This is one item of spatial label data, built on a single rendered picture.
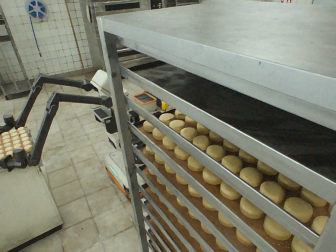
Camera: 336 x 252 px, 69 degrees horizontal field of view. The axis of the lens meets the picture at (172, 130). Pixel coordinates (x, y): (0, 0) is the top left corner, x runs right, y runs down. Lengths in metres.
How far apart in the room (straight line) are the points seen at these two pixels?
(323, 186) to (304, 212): 0.21
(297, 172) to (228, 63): 0.16
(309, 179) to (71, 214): 2.45
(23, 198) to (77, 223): 0.59
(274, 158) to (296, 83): 0.13
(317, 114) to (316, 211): 0.31
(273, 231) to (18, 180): 1.86
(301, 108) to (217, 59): 0.12
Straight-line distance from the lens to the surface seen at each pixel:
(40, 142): 1.83
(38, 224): 2.42
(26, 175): 2.10
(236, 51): 0.31
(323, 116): 0.30
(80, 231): 2.50
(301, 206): 0.55
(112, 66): 0.70
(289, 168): 0.36
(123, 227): 2.40
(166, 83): 0.62
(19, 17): 6.05
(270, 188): 0.57
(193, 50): 0.37
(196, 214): 0.63
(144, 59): 5.66
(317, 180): 0.34
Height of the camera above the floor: 1.90
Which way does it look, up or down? 33 degrees down
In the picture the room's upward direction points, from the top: 3 degrees counter-clockwise
